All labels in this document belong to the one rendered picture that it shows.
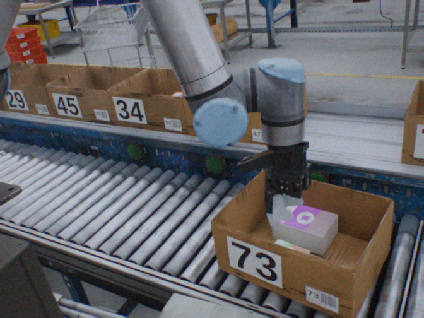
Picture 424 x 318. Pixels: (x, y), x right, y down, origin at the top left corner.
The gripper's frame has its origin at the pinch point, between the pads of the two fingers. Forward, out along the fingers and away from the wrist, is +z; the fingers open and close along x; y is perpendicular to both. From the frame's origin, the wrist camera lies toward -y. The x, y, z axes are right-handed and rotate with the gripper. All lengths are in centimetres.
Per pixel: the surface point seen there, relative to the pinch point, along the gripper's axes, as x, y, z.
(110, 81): 79, -124, -7
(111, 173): 37, -91, 21
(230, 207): 11.3, -18.8, 7.6
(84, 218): 8, -78, 23
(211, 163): 44, -44, 12
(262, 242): -0.1, -4.0, 7.8
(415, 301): 11.9, 30.3, 22.9
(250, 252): 0.7, -7.9, 12.6
